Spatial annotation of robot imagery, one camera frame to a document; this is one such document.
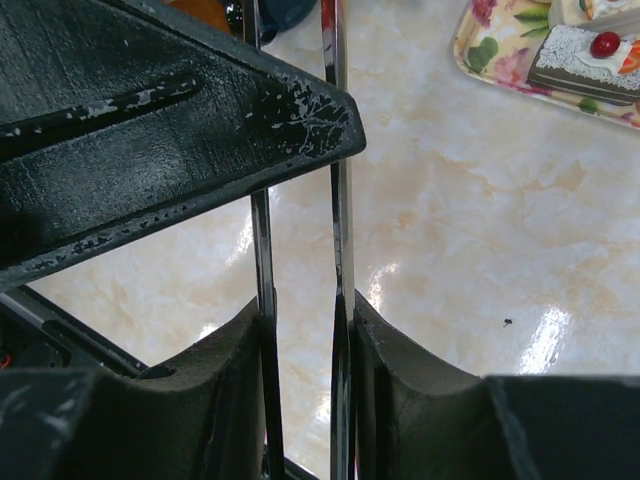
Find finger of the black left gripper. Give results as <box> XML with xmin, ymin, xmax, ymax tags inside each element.
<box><xmin>1</xmin><ymin>1</ymin><xmax>366</xmax><ymax>290</ymax></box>

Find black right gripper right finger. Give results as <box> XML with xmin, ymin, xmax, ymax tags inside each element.
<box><xmin>353</xmin><ymin>297</ymin><xmax>639</xmax><ymax>479</ymax></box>

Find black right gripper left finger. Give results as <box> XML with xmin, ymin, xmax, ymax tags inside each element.
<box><xmin>0</xmin><ymin>295</ymin><xmax>266</xmax><ymax>480</ymax></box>

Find stainless steel food tongs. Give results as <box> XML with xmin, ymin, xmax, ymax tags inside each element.
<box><xmin>251</xmin><ymin>1</ymin><xmax>356</xmax><ymax>479</ymax></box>

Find dark blue mug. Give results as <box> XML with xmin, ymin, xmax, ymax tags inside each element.
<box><xmin>259</xmin><ymin>0</ymin><xmax>318</xmax><ymax>44</ymax></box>

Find floral rectangular serving tray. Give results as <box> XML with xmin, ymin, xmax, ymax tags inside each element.
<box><xmin>454</xmin><ymin>1</ymin><xmax>639</xmax><ymax>127</ymax></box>

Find chocolate cake slice with cherry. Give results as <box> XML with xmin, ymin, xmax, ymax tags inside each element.
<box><xmin>528</xmin><ymin>25</ymin><xmax>639</xmax><ymax>106</ymax></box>

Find white cream cake slice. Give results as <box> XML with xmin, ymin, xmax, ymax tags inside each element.
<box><xmin>548</xmin><ymin>0</ymin><xmax>639</xmax><ymax>28</ymax></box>

